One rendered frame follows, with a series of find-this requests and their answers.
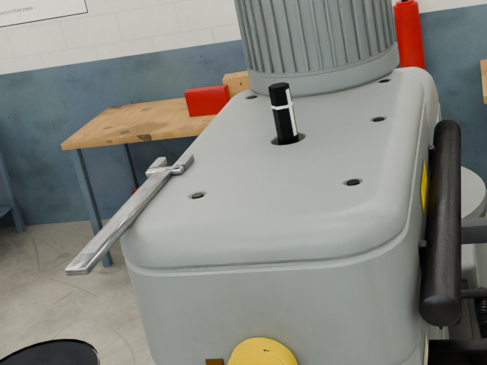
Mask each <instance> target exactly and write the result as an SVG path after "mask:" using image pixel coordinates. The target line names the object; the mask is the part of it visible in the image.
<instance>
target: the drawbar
mask: <svg viewBox="0 0 487 365"><path fill-rule="evenodd" d="M268 89H269V94H270V100H271V104H272V106H276V107H278V106H285V105H288V99H287V94H286V90H287V89H289V93H290V97H291V92H290V88H289V84H288V83H284V82H282V83H274V84H272V85H271V86H269V87H268ZM291 102H292V100H291ZM292 109H293V113H294V108H293V105H292ZM272 112H273V116H274V120H275V127H276V132H277V136H278V143H279V146H283V145H289V144H292V143H297V142H299V137H298V133H297V128H296V133H297V134H296V135H295V136H294V131H293V127H292V122H291V115H290V111H289V107H288V108H285V109H278V110H277V109H272ZM294 121H295V126H296V120H295V116H294Z"/></svg>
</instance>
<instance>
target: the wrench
mask: <svg viewBox="0 0 487 365"><path fill-rule="evenodd" d="M193 161H194V157H193V154H187V155H185V156H183V157H182V158H181V159H180V160H179V162H178V163H177V164H176V165H175V166H173V167H165V166H166V165H167V160H166V157H159V158H157V160H156V161H155V162H154V163H153V164H152V165H151V166H150V167H149V169H148V170H147V171H146V177H147V178H148V179H147V180H146V181H145V182H144V184H143V185H142V186H141V187H140V188H139V189H138V190H137V191H136V192H135V193H134V194H133V195H132V196H131V197H130V198H129V199H128V201H127V202H126V203H125V204H124V205H123V206H122V207H121V209H120V210H119V211H118V212H117V213H116V214H115V215H114V216H113V218H111V219H110V220H109V221H108V222H107V223H106V224H105V226H104V227H103V228H102V229H101V230H100V231H99V232H98V234H97V235H96V236H95V237H94V238H93V239H92V240H91V241H90V243H89V244H88V245H87V246H86V247H85V248H84V249H83V250H82V251H81V252H80V253H79V254H78V255H77V256H76V257H75V259H74V260H73V261H72V262H71V263H70V264H69V265H68V266H67V268H66V269H65V272H66V275H67V276H74V275H87V274H89V273H90V272H91V271H92V269H93V268H94V267H95V266H96V265H97V264H98V263H99V262H100V261H101V259H102V258H103V257H104V255H105V254H106V253H107V252H108V251H109V249H110V248H111V247H112V246H113V245H114V244H115V243H116V242H117V240H118V239H119V238H120V237H121V235H122V234H123V233H124V232H125V231H126V230H127V229H128V228H129V226H130V225H131V224H132V223H133V221H134V220H135V219H136V218H137V217H138V215H139V214H140V213H141V212H142V211H143V210H144V209H145V208H146V206H147V205H148V204H149V203H150V201H151V200H152V199H153V198H154V197H155V195H156V194H158V192H159V191H160V190H161V189H162V187H163V186H164V185H165V184H166V182H167V181H168V180H169V179H170V178H171V177H172V175H181V174H183V173H184V171H186V170H187V169H188V168H189V167H190V165H191V164H192V163H193Z"/></svg>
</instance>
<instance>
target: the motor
mask: <svg viewBox="0 0 487 365"><path fill-rule="evenodd" d="M234 4H235V8H236V15H237V19H238V26H239V30H240V34H241V40H242V44H243V52H244V56H245V60H246V66H247V67H248V68H247V72H248V77H249V84H250V87H251V89H252V90H253V91H255V92H257V93H258V94H261V95H263V96H270V94H269V89H268V87H269V86H271V85H272V84H274V83H282V82H284V83H288V84H289V88H290V92H291V98H292V97H304V96H316V95H322V94H326V93H334V92H338V91H344V90H347V89H350V88H355V87H358V86H361V85H365V84H368V83H371V82H373V81H375V80H378V79H380V78H382V77H384V76H386V75H388V74H389V73H391V72H392V71H393V70H394V69H395V68H396V67H397V66H398V64H399V49H398V43H397V42H396V31H395V24H394V14H393V7H392V1H391V0H234Z"/></svg>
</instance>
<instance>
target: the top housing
mask: <svg viewBox="0 0 487 365"><path fill-rule="evenodd" d="M424 95H425V93H424V88H423V84H422V82H421V81H420V79H419V78H418V77H417V76H415V75H414V74H412V73H411V72H405V71H401V70H393V71H392V72H391V73H389V74H388V75H386V76H384V77H382V78H380V79H378V80H375V81H373V82H371V83H368V84H365V85H361V86H358V87H355V88H350V89H347V90H344V91H338V92H334V93H326V94H322V95H316V96H304V97H292V98H291V100H292V102H293V108H294V116H295V120H296V128H297V133H298V137H299V142H297V143H292V144H289V145H283V146H279V143H278V136H277V132H276V127H275V120H274V116H273V112H272V107H271V105H272V104H271V100H270V97H269V96H263V95H261V94H258V93H257V92H255V91H253V90H252V89H248V90H246V91H242V92H240V93H238V94H237V95H235V96H234V97H232V99H231V100H229V102H228V103H227V104H226V105H225V106H224V107H223V109H222V110H221V111H220V112H219V113H218V115H217V116H216V117H215V118H214V119H213V120H212V121H211V122H210V123H209V125H208V126H207V127H206V128H205V129H204V131H203V132H202V133H201V134H200V135H199V136H198V138H197V139H196V140H195V141H194V142H193V143H192V144H191V145H190V146H189V148H188V149H187V150H186V151H185V152H184V154H183V155H182V156H181V157H180V158H179V160H180V159H181V158H182V157H183V156H185V155H187V154H193V157H194V161H193V163H192V164H191V165H190V167H189V168H188V169H187V170H186V171H184V173H183V174H181V175H172V177H171V178H170V179H169V180H168V181H167V182H166V184H165V185H164V186H163V187H162V189H161V190H160V191H159V192H158V194H156V195H155V197H154V198H153V199H152V200H151V201H150V203H149V204H148V205H147V206H146V208H145V209H144V210H143V211H142V212H141V213H140V214H139V215H138V217H137V218H136V219H135V220H134V221H133V223H132V224H131V225H130V226H129V228H128V229H127V230H126V231H125V232H124V233H123V234H122V235H121V237H120V243H121V248H122V252H123V255H124V257H125V263H126V267H127V269H128V274H129V277H130V281H131V285H132V287H133V292H134V295H135V298H136V303H137V306H138V310H139V314H140V316H141V321H142V324H143V328H144V332H145V335H146V339H147V343H148V345H149V350H150V353H151V357H152V358H153V360H154V362H155V364H156V365H206V361H205V360H206V359H222V360H223V363H224V365H228V362H229V360H230V357H231V355H232V353H233V351H234V349H235V348H236V346H237V345H238V344H240V343H241V342H243V341H245V340H248V339H250V338H254V337H264V338H268V339H271V340H275V341H277V342H279V343H281V344H282V345H284V346H285V347H287V349H289V350H290V352H292V354H293V355H294V357H295V359H296V362H297V364H298V365H402V364H403V363H404V362H405V361H406V360H407V359H408V358H409V357H410V356H411V355H412V354H413V353H414V351H415V349H416V347H417V345H418V343H419V341H420V336H421V331H422V321H423V318H422V317H421V316H420V313H419V308H418V306H419V299H420V284H421V274H422V273H421V267H420V257H419V251H418V242H419V240H425V225H426V217H427V207H428V192H429V183H430V161H429V155H428V146H430V136H429V130H428V118H427V112H426V105H425V99H424ZM179 160H177V161H176V162H175V164H174V165H173V166H175V165H176V164H177V163H178V162H179Z"/></svg>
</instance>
